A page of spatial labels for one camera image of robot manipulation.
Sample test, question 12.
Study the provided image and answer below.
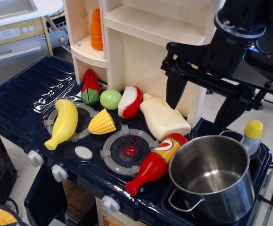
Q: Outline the yellow toy corn cob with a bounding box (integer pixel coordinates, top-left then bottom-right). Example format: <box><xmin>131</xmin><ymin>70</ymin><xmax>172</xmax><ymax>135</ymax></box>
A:
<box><xmin>88</xmin><ymin>108</ymin><xmax>116</xmax><ymax>135</ymax></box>

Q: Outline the grey stove knob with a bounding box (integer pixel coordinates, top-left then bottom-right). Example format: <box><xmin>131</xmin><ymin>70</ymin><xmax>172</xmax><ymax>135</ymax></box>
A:
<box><xmin>101</xmin><ymin>195</ymin><xmax>120</xmax><ymax>215</ymax></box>
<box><xmin>28</xmin><ymin>150</ymin><xmax>45</xmax><ymax>168</ymax></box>
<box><xmin>51</xmin><ymin>164</ymin><xmax>68</xmax><ymax>183</ymax></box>

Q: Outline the grey toy bottle yellow cap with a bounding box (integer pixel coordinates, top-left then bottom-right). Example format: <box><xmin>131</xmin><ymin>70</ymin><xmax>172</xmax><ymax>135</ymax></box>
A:
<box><xmin>241</xmin><ymin>120</ymin><xmax>264</xmax><ymax>156</ymax></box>

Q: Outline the cream toy bottle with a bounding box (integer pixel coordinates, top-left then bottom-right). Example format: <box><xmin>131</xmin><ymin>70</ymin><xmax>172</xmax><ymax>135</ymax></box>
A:
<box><xmin>140</xmin><ymin>93</ymin><xmax>191</xmax><ymax>141</ymax></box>

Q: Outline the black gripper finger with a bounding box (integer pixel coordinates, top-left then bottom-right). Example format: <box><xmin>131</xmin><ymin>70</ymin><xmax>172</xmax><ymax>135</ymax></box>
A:
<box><xmin>214</xmin><ymin>97</ymin><xmax>245</xmax><ymax>129</ymax></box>
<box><xmin>166</xmin><ymin>69</ymin><xmax>188</xmax><ymax>109</ymax></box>

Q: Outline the navy toy kitchen stove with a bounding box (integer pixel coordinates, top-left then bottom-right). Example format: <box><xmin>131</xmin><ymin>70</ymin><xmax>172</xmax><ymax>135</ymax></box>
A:
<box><xmin>0</xmin><ymin>55</ymin><xmax>273</xmax><ymax>226</ymax></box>

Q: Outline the grey stove knob middle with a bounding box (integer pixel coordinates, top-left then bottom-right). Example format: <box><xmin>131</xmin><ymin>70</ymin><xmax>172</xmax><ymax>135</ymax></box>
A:
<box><xmin>51</xmin><ymin>164</ymin><xmax>68</xmax><ymax>183</ymax></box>

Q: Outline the stainless steel pot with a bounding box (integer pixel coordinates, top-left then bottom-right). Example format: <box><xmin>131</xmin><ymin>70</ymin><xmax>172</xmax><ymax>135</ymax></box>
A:
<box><xmin>168</xmin><ymin>135</ymin><xmax>255</xmax><ymax>225</ymax></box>

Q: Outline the toy dishwasher wooden silver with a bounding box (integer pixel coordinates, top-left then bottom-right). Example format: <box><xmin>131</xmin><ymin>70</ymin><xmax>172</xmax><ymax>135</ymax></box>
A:
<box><xmin>0</xmin><ymin>0</ymin><xmax>64</xmax><ymax>94</ymax></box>

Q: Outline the grey stove knob left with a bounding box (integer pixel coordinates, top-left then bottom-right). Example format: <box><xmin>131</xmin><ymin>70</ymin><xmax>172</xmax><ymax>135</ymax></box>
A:
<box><xmin>28</xmin><ymin>150</ymin><xmax>45</xmax><ymax>168</ymax></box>

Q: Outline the grey stove knob right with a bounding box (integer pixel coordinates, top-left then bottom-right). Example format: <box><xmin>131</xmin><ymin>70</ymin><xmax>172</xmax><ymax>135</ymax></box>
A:
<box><xmin>101</xmin><ymin>195</ymin><xmax>120</xmax><ymax>215</ymax></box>

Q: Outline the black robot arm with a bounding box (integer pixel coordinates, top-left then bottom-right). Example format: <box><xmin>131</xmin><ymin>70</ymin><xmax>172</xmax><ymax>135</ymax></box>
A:
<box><xmin>161</xmin><ymin>0</ymin><xmax>273</xmax><ymax>129</ymax></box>

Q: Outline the orange toy carrot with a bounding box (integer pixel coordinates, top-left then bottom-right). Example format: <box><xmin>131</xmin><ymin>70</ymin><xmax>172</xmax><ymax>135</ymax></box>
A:
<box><xmin>91</xmin><ymin>8</ymin><xmax>103</xmax><ymax>51</ymax></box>

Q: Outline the red green toy pepper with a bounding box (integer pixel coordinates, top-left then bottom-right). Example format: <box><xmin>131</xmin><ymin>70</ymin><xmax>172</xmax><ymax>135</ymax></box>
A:
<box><xmin>81</xmin><ymin>69</ymin><xmax>100</xmax><ymax>105</ymax></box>

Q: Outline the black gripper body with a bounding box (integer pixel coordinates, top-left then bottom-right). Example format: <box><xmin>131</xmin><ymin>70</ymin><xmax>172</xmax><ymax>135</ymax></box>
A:
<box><xmin>161</xmin><ymin>42</ymin><xmax>273</xmax><ymax>111</ymax></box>

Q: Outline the red toy ketchup bottle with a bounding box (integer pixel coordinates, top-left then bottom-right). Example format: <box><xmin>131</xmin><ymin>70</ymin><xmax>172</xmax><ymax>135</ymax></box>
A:
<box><xmin>125</xmin><ymin>133</ymin><xmax>187</xmax><ymax>196</ymax></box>

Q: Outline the grey left burner ring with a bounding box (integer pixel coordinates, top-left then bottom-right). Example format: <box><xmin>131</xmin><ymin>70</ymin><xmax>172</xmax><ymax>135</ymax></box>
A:
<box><xmin>43</xmin><ymin>102</ymin><xmax>99</xmax><ymax>143</ymax></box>

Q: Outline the cream toy kitchen shelf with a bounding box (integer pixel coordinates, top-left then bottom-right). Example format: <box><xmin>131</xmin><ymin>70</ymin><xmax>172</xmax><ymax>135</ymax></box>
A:
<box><xmin>62</xmin><ymin>0</ymin><xmax>227</xmax><ymax>130</ymax></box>

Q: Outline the grey round stove button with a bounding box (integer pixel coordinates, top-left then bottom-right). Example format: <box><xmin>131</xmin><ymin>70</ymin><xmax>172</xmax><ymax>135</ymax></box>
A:
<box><xmin>74</xmin><ymin>146</ymin><xmax>93</xmax><ymax>160</ymax></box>

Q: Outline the green toy apple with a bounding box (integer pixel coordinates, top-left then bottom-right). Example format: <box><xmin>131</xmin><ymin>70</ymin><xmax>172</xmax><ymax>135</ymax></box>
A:
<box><xmin>100</xmin><ymin>89</ymin><xmax>122</xmax><ymax>110</ymax></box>

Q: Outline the yellow toy banana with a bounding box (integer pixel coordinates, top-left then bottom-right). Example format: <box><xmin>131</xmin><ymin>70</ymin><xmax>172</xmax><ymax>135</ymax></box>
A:
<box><xmin>44</xmin><ymin>99</ymin><xmax>78</xmax><ymax>151</ymax></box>

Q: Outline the grey right burner red centre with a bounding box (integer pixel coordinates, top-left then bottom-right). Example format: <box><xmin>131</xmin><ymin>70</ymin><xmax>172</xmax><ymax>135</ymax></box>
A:
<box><xmin>100</xmin><ymin>125</ymin><xmax>159</xmax><ymax>177</ymax></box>

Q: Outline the red white toy apple slice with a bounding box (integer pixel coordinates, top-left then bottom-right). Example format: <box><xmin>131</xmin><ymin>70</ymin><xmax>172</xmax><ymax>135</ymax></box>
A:
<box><xmin>118</xmin><ymin>86</ymin><xmax>142</xmax><ymax>119</ymax></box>

